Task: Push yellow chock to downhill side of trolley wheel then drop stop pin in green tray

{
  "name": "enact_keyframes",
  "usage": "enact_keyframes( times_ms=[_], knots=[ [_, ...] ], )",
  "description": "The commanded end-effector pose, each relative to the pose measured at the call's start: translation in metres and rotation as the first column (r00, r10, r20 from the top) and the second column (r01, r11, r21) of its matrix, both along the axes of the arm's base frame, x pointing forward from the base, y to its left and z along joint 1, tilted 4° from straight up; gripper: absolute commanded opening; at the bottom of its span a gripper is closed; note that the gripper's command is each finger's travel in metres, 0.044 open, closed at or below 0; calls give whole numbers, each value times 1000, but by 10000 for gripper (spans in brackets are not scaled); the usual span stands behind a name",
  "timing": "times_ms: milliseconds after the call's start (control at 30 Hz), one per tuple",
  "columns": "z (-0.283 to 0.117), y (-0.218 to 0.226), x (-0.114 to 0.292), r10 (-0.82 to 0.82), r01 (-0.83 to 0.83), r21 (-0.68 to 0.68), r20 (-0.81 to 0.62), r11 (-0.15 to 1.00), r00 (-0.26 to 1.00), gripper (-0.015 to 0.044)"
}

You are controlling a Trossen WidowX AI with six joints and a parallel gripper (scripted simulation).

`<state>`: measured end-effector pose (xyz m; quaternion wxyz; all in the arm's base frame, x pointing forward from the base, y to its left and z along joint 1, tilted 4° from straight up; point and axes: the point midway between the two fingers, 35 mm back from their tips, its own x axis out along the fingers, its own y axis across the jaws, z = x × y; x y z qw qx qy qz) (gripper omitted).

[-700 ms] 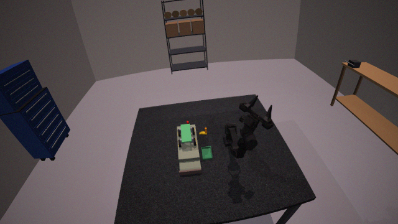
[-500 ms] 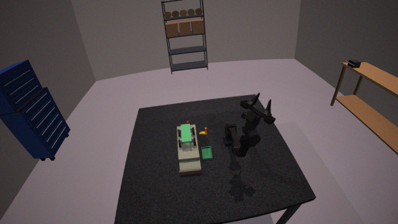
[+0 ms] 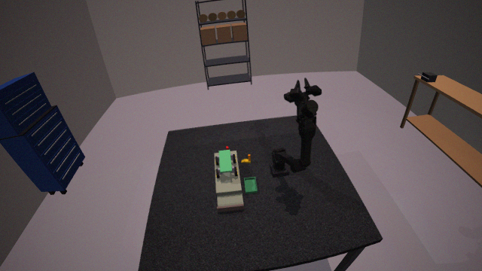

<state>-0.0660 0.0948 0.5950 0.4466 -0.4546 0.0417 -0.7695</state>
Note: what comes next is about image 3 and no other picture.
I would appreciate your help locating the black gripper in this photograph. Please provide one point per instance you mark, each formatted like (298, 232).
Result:
(314, 90)

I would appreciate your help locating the green tray floor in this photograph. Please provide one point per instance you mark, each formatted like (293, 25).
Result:
(250, 185)

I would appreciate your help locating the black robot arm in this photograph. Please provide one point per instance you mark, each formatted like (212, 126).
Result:
(307, 130)

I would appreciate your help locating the green wheeled trolley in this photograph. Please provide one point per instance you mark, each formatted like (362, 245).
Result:
(224, 160)

